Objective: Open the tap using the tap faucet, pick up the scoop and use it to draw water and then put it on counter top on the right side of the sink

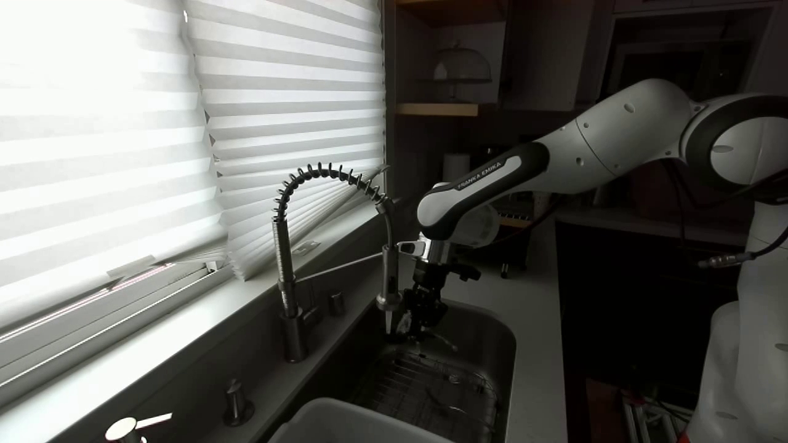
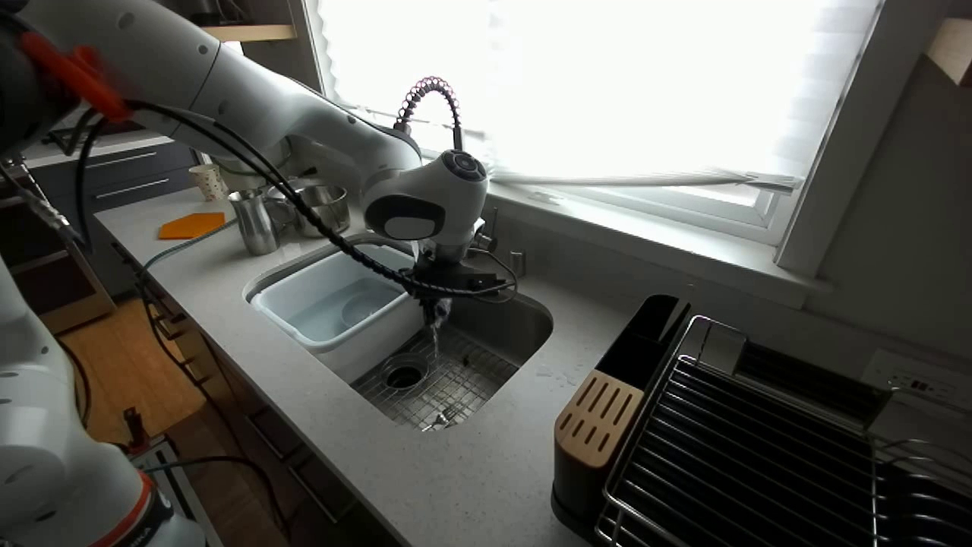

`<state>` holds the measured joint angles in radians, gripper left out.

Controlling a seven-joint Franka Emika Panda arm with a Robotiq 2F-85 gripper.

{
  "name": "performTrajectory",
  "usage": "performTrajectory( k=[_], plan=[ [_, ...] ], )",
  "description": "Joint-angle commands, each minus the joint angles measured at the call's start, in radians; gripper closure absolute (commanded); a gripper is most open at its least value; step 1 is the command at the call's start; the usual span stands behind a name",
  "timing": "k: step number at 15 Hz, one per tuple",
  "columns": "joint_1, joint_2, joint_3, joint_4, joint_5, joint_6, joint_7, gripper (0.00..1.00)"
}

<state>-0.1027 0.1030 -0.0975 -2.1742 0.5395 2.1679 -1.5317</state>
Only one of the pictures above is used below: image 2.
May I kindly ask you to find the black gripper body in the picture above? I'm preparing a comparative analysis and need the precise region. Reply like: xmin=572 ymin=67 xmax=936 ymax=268
xmin=404 ymin=251 xmax=481 ymax=296

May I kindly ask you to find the chrome spring neck faucet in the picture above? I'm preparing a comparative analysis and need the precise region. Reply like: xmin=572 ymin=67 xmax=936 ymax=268
xmin=390 ymin=72 xmax=467 ymax=154

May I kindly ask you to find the stainless steel sink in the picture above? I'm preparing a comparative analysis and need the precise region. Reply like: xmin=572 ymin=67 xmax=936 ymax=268
xmin=244 ymin=234 xmax=558 ymax=437

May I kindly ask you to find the black holder wooden slotted top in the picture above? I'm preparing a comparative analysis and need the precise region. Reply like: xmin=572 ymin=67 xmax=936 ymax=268
xmin=548 ymin=291 xmax=695 ymax=539

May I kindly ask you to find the white plastic wash basin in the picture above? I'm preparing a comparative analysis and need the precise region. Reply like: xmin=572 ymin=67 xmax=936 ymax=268
xmin=248 ymin=243 xmax=429 ymax=386

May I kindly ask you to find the metal cup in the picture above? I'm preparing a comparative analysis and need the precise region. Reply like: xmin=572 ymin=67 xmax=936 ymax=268
xmin=228 ymin=188 xmax=281 ymax=258

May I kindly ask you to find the orange flat scraper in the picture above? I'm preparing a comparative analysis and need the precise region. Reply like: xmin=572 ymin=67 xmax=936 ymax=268
xmin=155 ymin=210 xmax=229 ymax=243

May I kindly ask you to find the narrow white pleated blind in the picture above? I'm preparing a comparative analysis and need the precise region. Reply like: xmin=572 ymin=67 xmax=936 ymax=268
xmin=490 ymin=0 xmax=886 ymax=194

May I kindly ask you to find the wooden shelf board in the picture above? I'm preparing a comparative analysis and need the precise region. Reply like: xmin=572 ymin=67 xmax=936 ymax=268
xmin=207 ymin=21 xmax=296 ymax=46

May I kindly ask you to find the black coffee machine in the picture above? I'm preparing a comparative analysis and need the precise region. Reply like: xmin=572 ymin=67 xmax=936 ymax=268
xmin=589 ymin=313 xmax=972 ymax=547

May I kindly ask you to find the wire sink bottom grid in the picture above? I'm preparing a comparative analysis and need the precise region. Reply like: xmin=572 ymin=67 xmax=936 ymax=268
xmin=353 ymin=321 xmax=526 ymax=433

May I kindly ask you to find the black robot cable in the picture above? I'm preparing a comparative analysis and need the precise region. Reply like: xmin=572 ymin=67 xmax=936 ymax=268
xmin=69 ymin=98 xmax=522 ymax=302

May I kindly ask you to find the black floor cable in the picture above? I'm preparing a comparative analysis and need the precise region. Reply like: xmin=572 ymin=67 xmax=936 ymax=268
xmin=117 ymin=404 xmax=296 ymax=533

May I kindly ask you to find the white wall outlet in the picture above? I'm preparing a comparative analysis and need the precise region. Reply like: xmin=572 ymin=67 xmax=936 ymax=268
xmin=886 ymin=367 xmax=948 ymax=404

